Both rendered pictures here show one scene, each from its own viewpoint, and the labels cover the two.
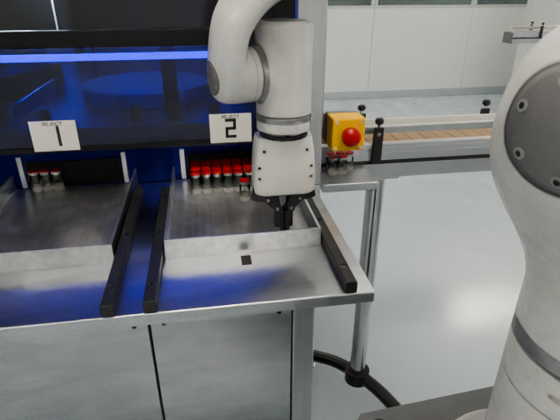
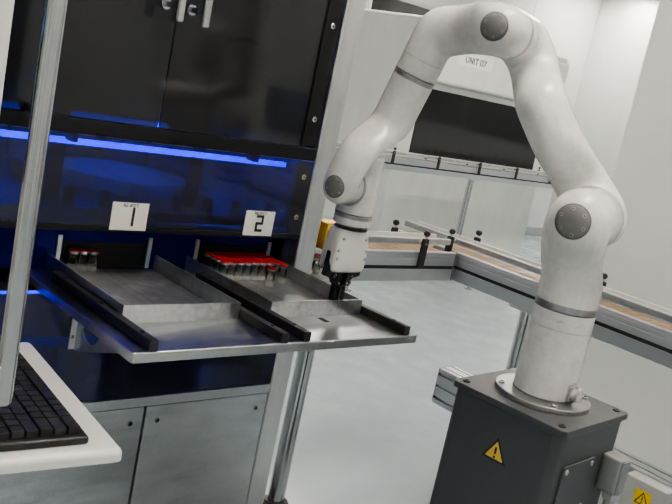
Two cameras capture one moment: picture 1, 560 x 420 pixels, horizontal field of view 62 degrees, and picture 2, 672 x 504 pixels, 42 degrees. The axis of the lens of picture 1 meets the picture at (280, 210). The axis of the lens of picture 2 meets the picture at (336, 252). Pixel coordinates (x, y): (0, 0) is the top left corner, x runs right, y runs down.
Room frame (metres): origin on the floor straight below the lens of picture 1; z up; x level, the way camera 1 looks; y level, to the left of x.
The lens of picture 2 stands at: (-0.85, 1.08, 1.39)
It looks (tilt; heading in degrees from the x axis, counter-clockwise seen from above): 11 degrees down; 326
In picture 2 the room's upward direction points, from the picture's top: 12 degrees clockwise
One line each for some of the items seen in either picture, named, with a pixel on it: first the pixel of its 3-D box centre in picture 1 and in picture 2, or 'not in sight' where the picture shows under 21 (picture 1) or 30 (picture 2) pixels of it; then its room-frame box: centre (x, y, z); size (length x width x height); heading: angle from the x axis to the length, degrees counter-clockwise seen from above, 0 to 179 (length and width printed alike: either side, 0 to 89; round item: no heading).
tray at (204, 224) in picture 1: (236, 201); (271, 284); (0.84, 0.09, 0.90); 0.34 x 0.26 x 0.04; 9
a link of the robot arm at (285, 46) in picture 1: (281, 67); (359, 183); (0.70, 0.00, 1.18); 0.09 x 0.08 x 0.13; 118
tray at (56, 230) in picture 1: (55, 212); (140, 285); (0.78, 0.42, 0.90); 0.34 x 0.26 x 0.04; 9
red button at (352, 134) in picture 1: (350, 136); not in sight; (0.95, -0.15, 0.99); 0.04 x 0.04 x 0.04; 9
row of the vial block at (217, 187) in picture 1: (233, 180); (250, 270); (0.92, 0.10, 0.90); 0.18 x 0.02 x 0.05; 99
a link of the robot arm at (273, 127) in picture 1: (285, 121); (353, 219); (0.71, -0.01, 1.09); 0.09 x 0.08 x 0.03; 99
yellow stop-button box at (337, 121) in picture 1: (344, 130); (328, 234); (1.00, -0.14, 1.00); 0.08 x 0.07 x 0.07; 9
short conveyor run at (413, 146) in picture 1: (432, 137); (365, 249); (1.18, -0.40, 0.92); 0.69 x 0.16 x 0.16; 99
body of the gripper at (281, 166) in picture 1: (283, 159); (346, 246); (0.71, -0.01, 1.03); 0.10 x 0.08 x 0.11; 99
